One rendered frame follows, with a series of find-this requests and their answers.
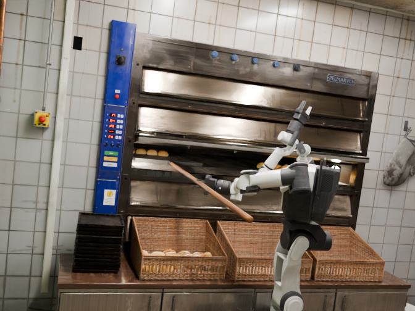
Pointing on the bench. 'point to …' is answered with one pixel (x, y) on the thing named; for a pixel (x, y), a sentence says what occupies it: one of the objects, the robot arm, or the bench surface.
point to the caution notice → (109, 197)
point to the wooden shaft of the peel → (215, 195)
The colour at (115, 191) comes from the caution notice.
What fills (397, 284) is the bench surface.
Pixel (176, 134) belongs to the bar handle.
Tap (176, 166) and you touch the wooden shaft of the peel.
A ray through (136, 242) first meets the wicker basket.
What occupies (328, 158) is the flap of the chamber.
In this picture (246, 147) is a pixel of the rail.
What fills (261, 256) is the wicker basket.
